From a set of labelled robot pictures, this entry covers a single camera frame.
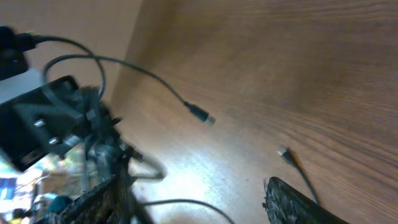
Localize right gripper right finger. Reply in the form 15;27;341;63
262;177;348;224

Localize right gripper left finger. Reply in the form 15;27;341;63
38;175;149;224

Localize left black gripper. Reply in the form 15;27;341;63
1;75;143;174

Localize black USB cables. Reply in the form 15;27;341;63
42;54;321;224

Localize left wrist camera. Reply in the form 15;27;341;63
1;26;42;103

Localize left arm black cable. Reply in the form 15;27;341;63
15;32;106;100

